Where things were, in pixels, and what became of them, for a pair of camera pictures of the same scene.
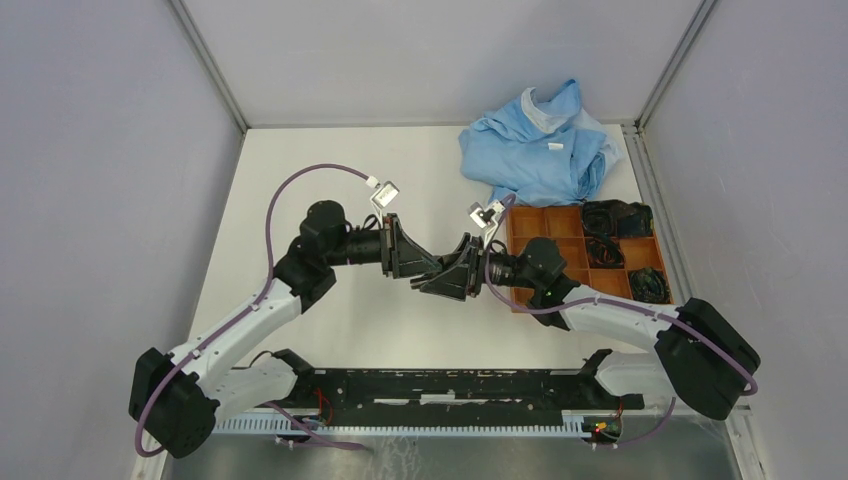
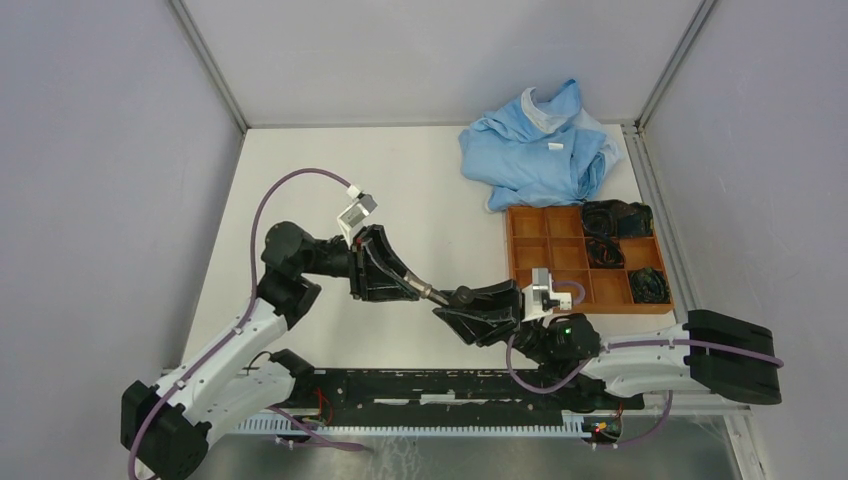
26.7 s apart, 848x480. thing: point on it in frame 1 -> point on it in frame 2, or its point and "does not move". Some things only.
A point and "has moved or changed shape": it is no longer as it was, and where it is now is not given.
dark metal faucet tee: (417, 281) has moved or changed shape
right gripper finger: (452, 284) -> (503, 294)
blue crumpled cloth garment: (546, 152) does not move
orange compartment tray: (563, 225) does not move
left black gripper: (400, 255) -> (370, 244)
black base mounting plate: (464, 395) does not move
